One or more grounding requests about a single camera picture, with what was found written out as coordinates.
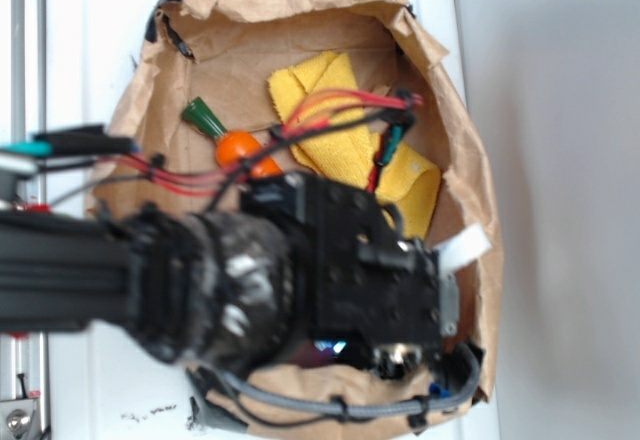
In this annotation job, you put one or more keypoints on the orange toy carrot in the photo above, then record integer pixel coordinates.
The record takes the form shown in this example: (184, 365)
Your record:
(232, 147)

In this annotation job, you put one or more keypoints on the metal rail frame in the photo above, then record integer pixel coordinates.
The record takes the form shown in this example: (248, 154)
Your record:
(25, 403)

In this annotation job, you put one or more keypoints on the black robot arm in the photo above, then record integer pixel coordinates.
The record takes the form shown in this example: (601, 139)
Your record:
(215, 288)

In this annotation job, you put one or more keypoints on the yellow cloth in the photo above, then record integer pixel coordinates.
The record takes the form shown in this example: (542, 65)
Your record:
(323, 91)

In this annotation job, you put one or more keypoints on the brown paper bag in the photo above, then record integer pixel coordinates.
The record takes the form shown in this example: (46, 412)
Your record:
(224, 51)

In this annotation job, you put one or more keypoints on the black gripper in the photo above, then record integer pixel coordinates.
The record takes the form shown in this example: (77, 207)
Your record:
(369, 294)

